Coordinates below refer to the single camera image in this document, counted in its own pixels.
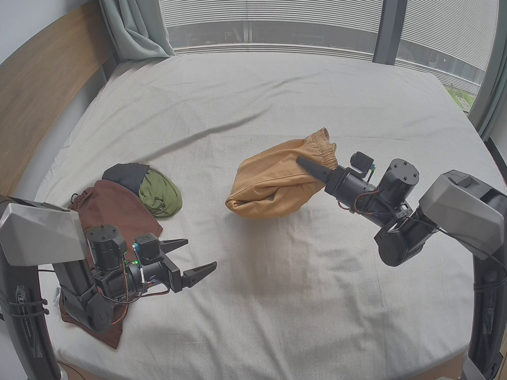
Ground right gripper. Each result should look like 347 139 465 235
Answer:
296 157 378 213

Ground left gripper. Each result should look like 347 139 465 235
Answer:
131 238 218 295

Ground tan shorts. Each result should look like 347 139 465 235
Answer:
225 128 338 218

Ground bed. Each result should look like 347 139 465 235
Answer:
0 0 507 380

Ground green garment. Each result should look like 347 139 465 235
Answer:
139 168 184 219

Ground brown shorts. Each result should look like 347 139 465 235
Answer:
59 180 163 350

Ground black garment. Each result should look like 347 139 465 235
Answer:
102 163 151 193

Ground window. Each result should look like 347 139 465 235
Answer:
152 0 500 112

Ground grey-green curtain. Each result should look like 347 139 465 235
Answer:
93 0 176 63
467 0 507 141

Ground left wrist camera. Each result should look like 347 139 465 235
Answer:
133 233 161 263

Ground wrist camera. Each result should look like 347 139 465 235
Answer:
349 151 375 180
133 233 161 263

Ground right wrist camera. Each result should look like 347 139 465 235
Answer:
349 151 375 180

